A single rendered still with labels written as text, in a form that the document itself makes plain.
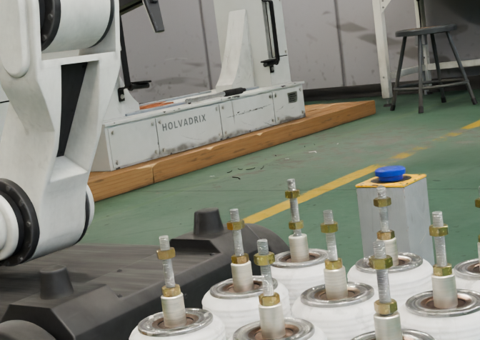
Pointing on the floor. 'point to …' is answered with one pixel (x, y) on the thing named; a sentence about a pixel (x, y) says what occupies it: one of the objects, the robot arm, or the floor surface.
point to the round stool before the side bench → (435, 63)
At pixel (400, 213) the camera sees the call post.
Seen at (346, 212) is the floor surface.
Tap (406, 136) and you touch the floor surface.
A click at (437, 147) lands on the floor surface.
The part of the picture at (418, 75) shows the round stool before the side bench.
